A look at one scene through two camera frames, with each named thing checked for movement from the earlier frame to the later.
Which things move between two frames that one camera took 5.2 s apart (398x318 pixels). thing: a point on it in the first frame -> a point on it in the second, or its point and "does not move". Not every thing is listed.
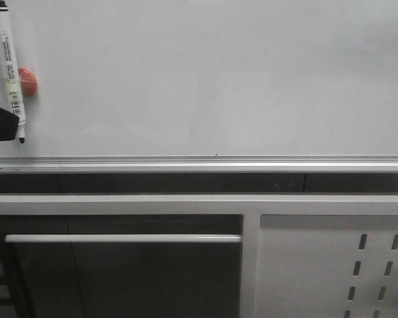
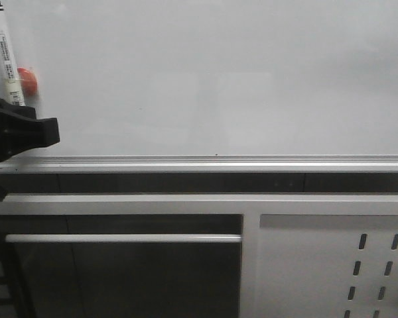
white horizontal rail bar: x=123 y=238 does not move
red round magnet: x=28 y=83 does not move
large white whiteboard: x=212 y=87 does not move
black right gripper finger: x=1 y=124 -> x=11 y=128
